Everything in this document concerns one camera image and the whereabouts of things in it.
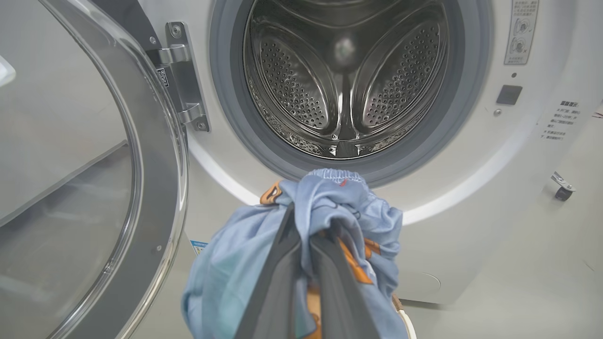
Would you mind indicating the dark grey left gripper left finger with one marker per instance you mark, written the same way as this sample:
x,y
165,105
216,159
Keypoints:
x,y
273,292

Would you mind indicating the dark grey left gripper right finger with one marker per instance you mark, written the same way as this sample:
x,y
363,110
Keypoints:
x,y
339,292

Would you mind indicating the blue printed elastic-waist pants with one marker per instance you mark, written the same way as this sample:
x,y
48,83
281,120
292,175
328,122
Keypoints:
x,y
235,273

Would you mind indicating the black washing machine door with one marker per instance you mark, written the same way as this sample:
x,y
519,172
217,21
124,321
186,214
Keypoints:
x,y
70,165

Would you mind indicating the white front-load washing machine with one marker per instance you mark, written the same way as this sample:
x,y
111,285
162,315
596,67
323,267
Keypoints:
x,y
471,188

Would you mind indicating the stainless steel washing machine drum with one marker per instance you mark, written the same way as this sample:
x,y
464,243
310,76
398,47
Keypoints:
x,y
292,80

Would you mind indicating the metal washer door hinge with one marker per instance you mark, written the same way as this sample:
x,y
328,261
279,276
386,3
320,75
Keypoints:
x,y
186,75

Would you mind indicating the cream perforated laundry basket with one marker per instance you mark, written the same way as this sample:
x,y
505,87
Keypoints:
x,y
404,315

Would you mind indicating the round filter cover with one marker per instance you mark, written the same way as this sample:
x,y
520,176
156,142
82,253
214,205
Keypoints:
x,y
424,282

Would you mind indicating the blue energy label sticker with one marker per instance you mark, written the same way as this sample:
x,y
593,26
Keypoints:
x,y
199,247

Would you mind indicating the black caster wheel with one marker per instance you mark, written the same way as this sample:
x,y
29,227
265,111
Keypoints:
x,y
563,190

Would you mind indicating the warning text sticker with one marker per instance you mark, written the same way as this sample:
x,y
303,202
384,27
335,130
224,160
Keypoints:
x,y
560,120

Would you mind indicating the pictogram instruction sticker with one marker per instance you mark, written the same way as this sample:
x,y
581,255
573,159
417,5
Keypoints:
x,y
520,30

